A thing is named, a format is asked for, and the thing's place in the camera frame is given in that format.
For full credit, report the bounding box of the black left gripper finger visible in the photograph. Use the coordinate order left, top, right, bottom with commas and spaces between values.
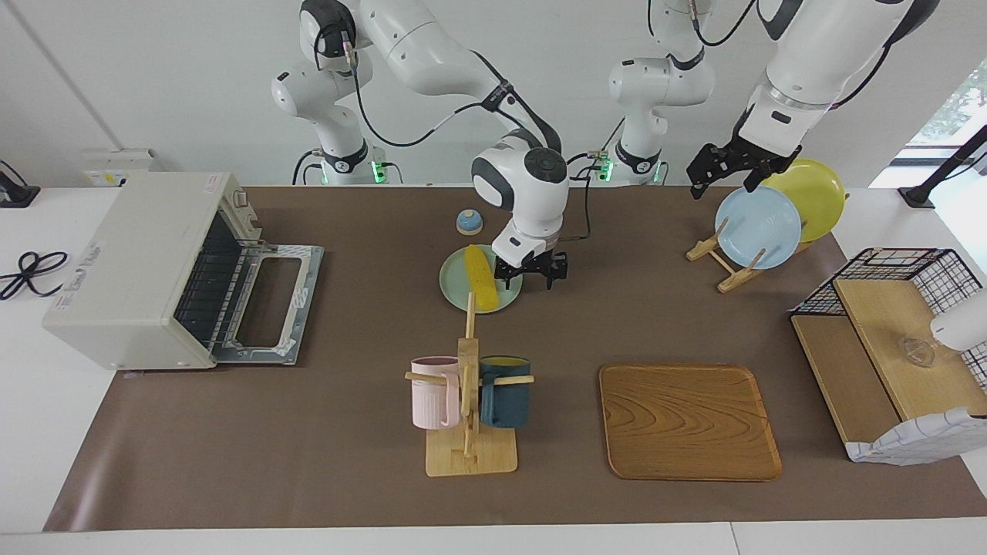
686, 145, 733, 200
744, 148, 803, 193

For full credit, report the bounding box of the yellow corn cob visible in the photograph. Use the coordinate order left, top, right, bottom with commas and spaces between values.
463, 244, 500, 311

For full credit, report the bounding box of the pale green plate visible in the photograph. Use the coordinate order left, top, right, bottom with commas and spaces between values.
440, 244, 524, 315

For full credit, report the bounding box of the glass oven door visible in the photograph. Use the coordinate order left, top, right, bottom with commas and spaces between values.
212, 243, 325, 367

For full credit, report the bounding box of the metal oven rack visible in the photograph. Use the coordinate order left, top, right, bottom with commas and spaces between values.
173, 207, 259, 352

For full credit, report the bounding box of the beige toaster oven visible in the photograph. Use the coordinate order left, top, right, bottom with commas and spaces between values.
42, 171, 267, 372

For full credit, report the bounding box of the yellow plate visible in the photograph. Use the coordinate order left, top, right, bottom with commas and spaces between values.
763, 158, 847, 244

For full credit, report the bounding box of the light blue plate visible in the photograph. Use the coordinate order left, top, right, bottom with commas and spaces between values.
715, 186, 803, 271

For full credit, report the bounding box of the wooden plate rack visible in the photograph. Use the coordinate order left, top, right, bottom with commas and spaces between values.
686, 216, 818, 294

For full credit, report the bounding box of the dark blue mug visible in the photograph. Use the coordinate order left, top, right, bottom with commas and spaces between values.
479, 355, 533, 429

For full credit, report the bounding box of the pink mug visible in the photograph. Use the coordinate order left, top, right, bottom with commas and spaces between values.
410, 355, 462, 430

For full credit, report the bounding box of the black clamp stand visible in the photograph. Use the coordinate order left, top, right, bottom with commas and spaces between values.
898, 123, 987, 209

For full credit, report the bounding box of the wooden mug tree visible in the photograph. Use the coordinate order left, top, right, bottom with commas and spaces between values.
405, 291, 535, 477

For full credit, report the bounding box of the brown wooden tray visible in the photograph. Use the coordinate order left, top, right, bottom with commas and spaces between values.
599, 364, 783, 483

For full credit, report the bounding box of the light wooden shelf board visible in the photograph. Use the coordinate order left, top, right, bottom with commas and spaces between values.
835, 277, 987, 421

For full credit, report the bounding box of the small clear glass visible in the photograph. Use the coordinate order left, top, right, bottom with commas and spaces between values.
898, 335, 938, 368

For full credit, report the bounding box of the white rounded device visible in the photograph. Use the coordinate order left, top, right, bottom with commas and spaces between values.
929, 289, 987, 352

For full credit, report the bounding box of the brown table mat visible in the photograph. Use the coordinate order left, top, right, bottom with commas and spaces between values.
42, 185, 987, 533

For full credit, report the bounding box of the white checked cloth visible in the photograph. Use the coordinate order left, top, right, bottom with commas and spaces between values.
846, 407, 987, 466

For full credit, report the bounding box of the white power strip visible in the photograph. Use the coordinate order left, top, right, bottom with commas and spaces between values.
81, 148, 159, 187

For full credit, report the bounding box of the black left base cable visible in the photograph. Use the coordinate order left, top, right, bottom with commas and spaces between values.
554, 116, 615, 183

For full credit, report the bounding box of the black base cable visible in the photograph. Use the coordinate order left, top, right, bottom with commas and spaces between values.
554, 116, 615, 183
291, 149, 321, 186

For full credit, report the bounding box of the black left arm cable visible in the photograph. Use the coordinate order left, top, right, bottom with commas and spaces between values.
686, 0, 899, 109

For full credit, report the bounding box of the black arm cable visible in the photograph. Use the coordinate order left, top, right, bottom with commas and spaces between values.
339, 39, 595, 244
686, 0, 899, 109

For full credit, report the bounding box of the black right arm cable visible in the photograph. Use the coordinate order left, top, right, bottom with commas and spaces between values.
339, 39, 595, 244

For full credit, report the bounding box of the black wire basket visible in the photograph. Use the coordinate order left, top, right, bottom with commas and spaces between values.
790, 247, 987, 386

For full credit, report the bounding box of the black right base cable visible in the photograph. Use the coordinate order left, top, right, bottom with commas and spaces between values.
291, 149, 321, 186

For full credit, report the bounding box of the coiled black cable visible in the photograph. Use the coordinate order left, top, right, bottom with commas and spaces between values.
0, 251, 70, 301

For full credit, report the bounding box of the black desk mount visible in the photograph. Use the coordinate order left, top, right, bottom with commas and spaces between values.
0, 158, 41, 209

